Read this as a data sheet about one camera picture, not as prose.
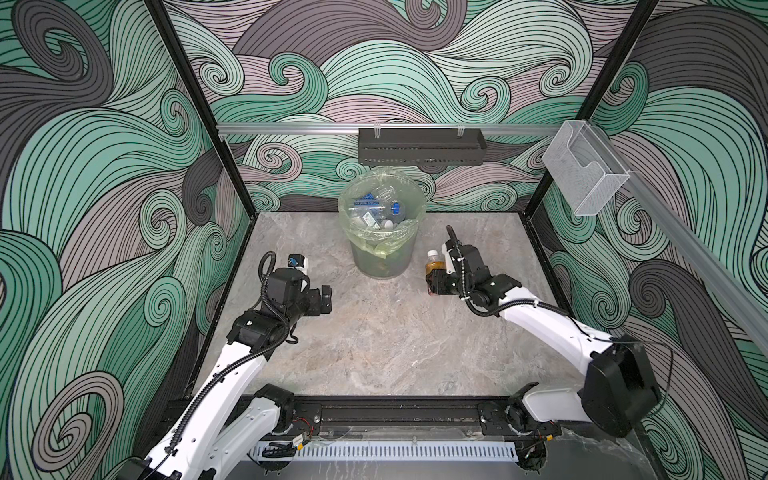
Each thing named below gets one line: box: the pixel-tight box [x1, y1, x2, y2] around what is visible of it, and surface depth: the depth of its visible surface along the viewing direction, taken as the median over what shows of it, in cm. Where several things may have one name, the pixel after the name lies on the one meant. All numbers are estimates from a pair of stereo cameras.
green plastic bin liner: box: [338, 166, 427, 259], surface depth 91 cm
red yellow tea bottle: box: [425, 249, 446, 275], surface depth 87 cm
